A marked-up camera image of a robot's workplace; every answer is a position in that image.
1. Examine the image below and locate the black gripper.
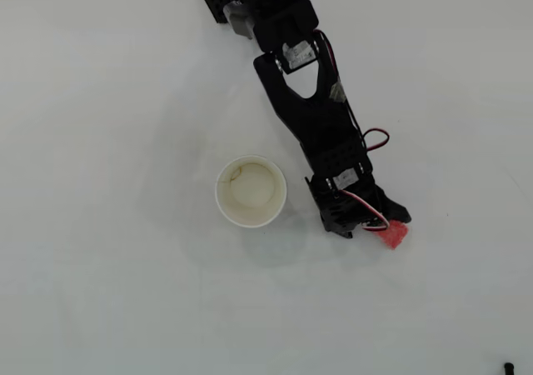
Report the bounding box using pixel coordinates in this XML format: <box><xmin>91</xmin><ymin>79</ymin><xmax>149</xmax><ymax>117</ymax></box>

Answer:
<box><xmin>306</xmin><ymin>173</ymin><xmax>412</xmax><ymax>241</ymax></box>

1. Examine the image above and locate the red foam cube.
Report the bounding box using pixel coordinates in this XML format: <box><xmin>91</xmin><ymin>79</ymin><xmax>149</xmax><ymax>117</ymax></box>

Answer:
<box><xmin>376</xmin><ymin>220</ymin><xmax>410</xmax><ymax>251</ymax></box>

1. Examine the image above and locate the tan paper cup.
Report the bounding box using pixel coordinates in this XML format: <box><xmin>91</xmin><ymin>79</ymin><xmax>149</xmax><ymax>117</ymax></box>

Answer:
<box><xmin>214</xmin><ymin>154</ymin><xmax>288</xmax><ymax>228</ymax></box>

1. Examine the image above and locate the gripper servo cable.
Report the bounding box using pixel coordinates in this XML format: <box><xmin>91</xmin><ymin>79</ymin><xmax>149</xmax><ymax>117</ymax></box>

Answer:
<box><xmin>339</xmin><ymin>189</ymin><xmax>391</xmax><ymax>232</ymax></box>

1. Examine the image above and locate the arm servo cable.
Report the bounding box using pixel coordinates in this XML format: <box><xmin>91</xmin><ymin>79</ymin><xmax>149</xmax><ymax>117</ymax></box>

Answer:
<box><xmin>314</xmin><ymin>28</ymin><xmax>391</xmax><ymax>153</ymax></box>

